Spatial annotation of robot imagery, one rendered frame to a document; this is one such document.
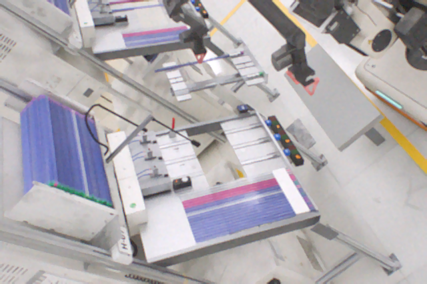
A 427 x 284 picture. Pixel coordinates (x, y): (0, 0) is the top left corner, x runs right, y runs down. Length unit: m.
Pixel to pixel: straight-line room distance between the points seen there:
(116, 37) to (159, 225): 1.45
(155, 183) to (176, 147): 0.29
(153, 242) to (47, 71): 1.40
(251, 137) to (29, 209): 1.09
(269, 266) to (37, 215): 1.03
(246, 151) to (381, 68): 0.93
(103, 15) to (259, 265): 1.82
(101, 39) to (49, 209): 1.57
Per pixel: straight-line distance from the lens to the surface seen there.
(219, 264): 2.37
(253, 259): 2.24
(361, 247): 2.27
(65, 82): 2.97
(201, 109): 3.30
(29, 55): 2.86
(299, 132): 3.13
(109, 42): 2.99
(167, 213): 1.97
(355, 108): 2.25
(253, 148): 2.22
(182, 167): 2.13
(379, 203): 2.72
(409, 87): 2.59
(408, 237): 2.61
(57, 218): 1.70
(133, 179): 2.00
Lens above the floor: 2.37
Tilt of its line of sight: 41 degrees down
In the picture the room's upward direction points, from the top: 59 degrees counter-clockwise
